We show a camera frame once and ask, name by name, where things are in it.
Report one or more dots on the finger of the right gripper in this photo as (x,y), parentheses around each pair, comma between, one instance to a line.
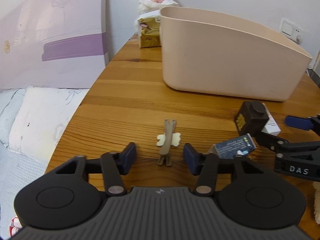
(272,142)

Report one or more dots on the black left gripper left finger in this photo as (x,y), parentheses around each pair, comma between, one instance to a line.
(75,191)

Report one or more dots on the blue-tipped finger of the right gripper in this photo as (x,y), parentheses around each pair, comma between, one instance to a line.
(310,123)

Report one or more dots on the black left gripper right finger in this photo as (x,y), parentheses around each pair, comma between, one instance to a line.
(245,192)

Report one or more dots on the white blue medicine box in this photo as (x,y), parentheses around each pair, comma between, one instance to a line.
(271,127)

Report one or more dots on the dark brown ink bottle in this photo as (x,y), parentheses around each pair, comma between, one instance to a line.
(251,118)

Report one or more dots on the blue patterned small box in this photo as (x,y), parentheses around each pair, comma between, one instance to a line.
(242,145)

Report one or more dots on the light blue bedsheet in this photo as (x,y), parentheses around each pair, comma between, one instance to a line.
(17,170)

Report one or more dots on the white pillow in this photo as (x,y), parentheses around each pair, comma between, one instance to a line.
(42,120)

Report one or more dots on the beige plastic storage basket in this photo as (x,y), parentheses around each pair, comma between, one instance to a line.
(215,53)

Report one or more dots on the pink purple bed headboard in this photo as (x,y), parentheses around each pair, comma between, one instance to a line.
(54,43)

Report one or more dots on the gold tissue box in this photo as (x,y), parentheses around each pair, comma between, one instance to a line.
(148,25)

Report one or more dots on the white wall socket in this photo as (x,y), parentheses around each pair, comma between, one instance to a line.
(291,31)

